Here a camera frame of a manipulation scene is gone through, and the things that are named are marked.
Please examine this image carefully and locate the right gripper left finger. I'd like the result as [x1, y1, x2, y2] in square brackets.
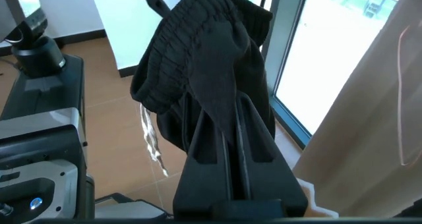
[172, 108, 239, 219]

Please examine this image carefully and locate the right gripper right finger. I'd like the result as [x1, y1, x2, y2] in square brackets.
[235, 92, 309, 218]

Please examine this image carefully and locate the pink clothes hanger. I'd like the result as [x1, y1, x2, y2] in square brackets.
[396, 18, 422, 167]

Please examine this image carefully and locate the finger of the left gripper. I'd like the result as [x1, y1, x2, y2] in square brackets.
[138, 0, 173, 18]

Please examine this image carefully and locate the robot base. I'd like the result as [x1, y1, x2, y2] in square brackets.
[0, 7, 173, 223]

